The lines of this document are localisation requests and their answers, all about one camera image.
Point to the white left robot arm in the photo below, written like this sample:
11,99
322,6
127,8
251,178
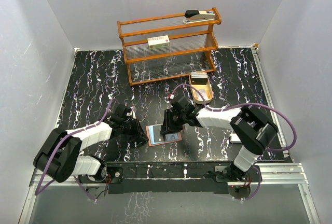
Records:
60,153

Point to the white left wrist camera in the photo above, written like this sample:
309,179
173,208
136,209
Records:
132,112

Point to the wooden three-tier shelf rack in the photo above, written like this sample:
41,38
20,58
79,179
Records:
190,50

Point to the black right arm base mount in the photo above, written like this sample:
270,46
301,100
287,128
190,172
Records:
226,174

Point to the black VIP credit card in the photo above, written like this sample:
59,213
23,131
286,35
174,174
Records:
155,136

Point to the stack of cards in tray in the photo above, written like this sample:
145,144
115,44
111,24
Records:
199,78

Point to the pink leather card holder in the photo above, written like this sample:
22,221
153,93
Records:
168,138

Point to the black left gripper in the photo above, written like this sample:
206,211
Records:
141,136

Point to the black and white stapler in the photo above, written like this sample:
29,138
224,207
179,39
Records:
193,16

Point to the white staples box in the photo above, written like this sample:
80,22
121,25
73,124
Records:
158,42

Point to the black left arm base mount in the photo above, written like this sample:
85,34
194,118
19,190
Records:
114,175

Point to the small white flat device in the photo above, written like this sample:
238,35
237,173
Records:
233,138

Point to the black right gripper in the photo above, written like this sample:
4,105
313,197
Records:
168,125

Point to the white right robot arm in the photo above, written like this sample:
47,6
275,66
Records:
253,127

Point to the loose cards in tray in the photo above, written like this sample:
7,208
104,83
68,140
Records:
203,95

